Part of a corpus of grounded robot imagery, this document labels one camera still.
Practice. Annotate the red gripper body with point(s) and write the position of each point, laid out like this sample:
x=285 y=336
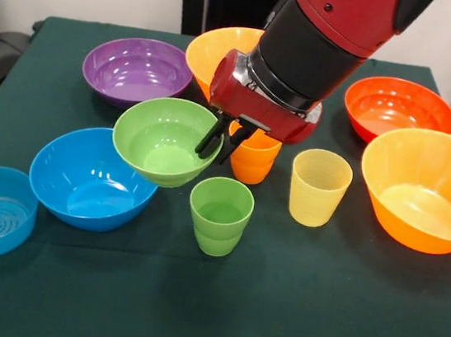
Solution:
x=258 y=110

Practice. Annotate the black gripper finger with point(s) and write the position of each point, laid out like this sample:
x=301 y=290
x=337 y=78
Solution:
x=233 y=140
x=210 y=141

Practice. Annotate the green plastic bowl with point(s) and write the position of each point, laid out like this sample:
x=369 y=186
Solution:
x=161 y=147

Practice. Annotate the green plastic cup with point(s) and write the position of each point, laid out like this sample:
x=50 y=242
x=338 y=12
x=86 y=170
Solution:
x=216 y=238

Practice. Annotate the round blue plastic bowl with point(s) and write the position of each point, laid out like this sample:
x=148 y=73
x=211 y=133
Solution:
x=81 y=191

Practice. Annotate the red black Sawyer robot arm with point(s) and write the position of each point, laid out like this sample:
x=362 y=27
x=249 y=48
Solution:
x=330 y=33

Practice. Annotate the orange plastic cup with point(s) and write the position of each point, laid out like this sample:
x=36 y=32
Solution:
x=251 y=163

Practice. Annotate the large orange plastic bowl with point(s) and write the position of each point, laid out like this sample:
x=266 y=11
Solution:
x=420 y=202
x=207 y=58

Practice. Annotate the purple plastic bowl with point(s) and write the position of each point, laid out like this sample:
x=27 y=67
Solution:
x=138 y=70

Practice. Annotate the yellow plastic cup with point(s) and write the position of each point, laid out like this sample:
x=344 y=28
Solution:
x=316 y=205

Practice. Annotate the red plastic bowl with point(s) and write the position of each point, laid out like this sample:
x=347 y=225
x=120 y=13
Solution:
x=399 y=108

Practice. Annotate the dark green tablecloth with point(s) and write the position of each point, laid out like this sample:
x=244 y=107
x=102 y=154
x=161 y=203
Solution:
x=273 y=308

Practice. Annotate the black office chair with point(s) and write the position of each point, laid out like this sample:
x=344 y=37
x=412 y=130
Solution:
x=5 y=44

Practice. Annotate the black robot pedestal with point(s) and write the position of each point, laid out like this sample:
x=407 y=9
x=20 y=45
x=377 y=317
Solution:
x=230 y=3

